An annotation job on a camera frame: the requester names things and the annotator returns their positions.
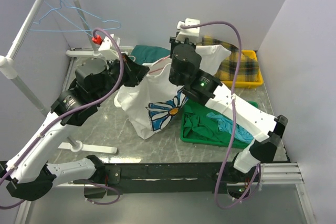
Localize yellow plaid cloth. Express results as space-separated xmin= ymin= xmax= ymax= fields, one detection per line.
xmin=197 ymin=36 xmax=259 ymax=82

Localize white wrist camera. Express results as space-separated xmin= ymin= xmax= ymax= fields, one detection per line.
xmin=175 ymin=18 xmax=201 ymax=45
xmin=92 ymin=35 xmax=117 ymax=54

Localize dark green folded pants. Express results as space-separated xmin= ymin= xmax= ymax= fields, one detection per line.
xmin=130 ymin=45 xmax=170 ymax=65

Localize green cloth in tray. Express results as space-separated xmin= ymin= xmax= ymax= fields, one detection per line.
xmin=181 ymin=99 xmax=253 ymax=148

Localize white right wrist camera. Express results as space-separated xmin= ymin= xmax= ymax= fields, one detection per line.
xmin=175 ymin=18 xmax=201 ymax=45

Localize yellow plastic tray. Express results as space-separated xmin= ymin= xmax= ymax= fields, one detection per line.
xmin=217 ymin=50 xmax=264 ymax=88

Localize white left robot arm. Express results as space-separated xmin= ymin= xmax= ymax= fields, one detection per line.
xmin=1 ymin=55 xmax=150 ymax=201

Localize white clothes rack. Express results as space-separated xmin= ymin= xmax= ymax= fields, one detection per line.
xmin=1 ymin=0 xmax=118 ymax=154

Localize pink wire hanger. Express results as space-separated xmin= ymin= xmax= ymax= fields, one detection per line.
xmin=142 ymin=56 xmax=171 ymax=76

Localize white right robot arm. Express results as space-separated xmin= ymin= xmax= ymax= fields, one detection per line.
xmin=169 ymin=37 xmax=288 ymax=182

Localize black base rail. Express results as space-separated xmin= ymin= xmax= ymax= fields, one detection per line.
xmin=89 ymin=162 xmax=222 ymax=194

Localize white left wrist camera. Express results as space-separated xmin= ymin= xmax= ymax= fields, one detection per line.
xmin=92 ymin=35 xmax=117 ymax=54

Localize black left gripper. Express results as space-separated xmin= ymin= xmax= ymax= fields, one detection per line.
xmin=93 ymin=52 xmax=150 ymax=104

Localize light blue cloth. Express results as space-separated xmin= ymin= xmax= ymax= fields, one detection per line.
xmin=206 ymin=112 xmax=254 ymax=144

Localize white flower print t-shirt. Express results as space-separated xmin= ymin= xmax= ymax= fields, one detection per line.
xmin=113 ymin=45 xmax=230 ymax=140

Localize blue wire hanger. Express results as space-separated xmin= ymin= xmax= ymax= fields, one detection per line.
xmin=30 ymin=0 xmax=93 ymax=41
xmin=32 ymin=0 xmax=121 ymax=30

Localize green plastic tray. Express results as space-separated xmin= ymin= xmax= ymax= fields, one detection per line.
xmin=180 ymin=99 xmax=260 ymax=149

